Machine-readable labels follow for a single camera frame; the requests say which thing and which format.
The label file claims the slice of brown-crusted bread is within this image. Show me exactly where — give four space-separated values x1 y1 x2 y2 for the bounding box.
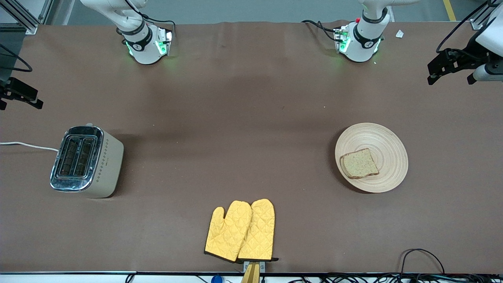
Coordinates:
340 148 380 180

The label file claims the small metal bracket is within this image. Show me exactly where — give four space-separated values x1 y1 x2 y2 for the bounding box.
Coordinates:
243 261 266 274

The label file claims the yellow quilted oven mitt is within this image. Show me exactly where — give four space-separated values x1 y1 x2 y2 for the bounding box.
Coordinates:
237 198 279 263
204 200 253 263

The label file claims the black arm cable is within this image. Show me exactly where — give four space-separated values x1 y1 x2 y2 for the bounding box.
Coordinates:
0 42 33 74
436 0 496 54

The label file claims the black cable loop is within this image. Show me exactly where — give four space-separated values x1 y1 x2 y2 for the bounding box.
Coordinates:
400 248 446 276

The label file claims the round light wooden plate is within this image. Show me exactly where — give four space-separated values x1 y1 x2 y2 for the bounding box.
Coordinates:
334 123 409 193

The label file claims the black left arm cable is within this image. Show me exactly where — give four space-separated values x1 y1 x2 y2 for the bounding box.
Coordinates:
436 0 496 54

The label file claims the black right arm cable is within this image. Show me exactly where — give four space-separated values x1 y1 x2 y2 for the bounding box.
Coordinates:
0 42 33 74

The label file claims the beige chrome-topped toaster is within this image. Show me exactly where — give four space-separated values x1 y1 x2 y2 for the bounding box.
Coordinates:
50 123 125 199

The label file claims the white toaster power cord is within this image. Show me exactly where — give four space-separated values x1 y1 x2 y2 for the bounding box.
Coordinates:
0 141 59 152

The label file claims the black base cable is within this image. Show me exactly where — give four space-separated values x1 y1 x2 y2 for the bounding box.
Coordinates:
301 20 339 42
125 0 176 40

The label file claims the aluminium frame profile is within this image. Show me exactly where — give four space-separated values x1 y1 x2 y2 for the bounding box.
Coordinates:
0 0 54 35
470 0 503 31

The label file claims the black left base cable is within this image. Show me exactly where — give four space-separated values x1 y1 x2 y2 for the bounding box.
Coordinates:
301 20 339 42

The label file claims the black right base cable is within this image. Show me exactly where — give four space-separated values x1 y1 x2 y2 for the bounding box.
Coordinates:
125 0 176 40

